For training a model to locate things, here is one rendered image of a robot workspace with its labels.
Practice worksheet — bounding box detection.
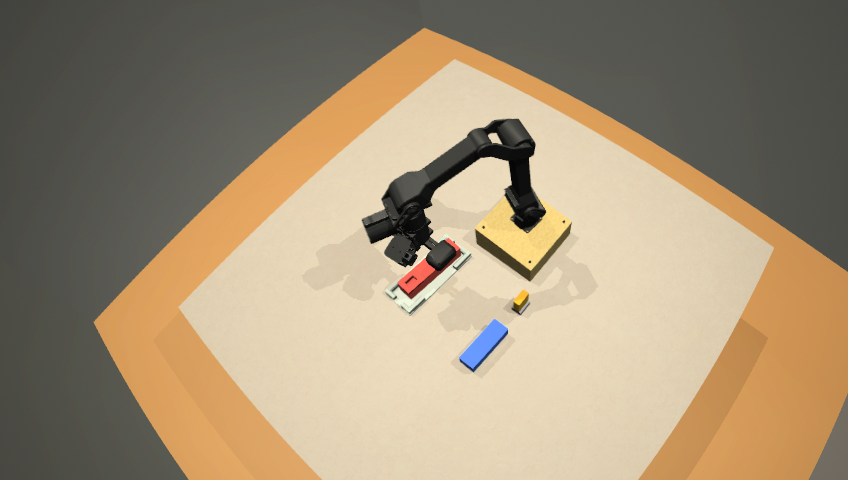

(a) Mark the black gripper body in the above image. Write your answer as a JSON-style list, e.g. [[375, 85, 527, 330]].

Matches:
[[398, 217, 456, 271]]

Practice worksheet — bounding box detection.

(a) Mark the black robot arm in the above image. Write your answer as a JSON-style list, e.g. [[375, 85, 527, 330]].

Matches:
[[362, 118, 547, 267]]

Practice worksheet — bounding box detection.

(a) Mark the white flat tray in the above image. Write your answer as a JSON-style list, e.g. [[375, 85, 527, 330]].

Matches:
[[385, 234, 472, 316]]

